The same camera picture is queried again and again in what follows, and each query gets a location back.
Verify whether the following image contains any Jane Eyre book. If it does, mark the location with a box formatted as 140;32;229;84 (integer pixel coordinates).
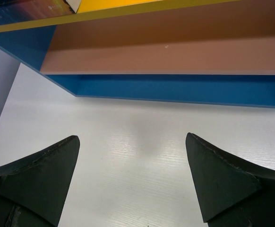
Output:
0;0;81;26

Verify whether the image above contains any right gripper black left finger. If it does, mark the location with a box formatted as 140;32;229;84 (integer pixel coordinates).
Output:
0;135;80;227

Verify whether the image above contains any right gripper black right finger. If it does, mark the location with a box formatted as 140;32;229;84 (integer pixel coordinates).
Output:
186;133;275;227

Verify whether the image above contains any blue yellow wooden bookshelf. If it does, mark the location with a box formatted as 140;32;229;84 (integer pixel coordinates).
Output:
0;0;275;108

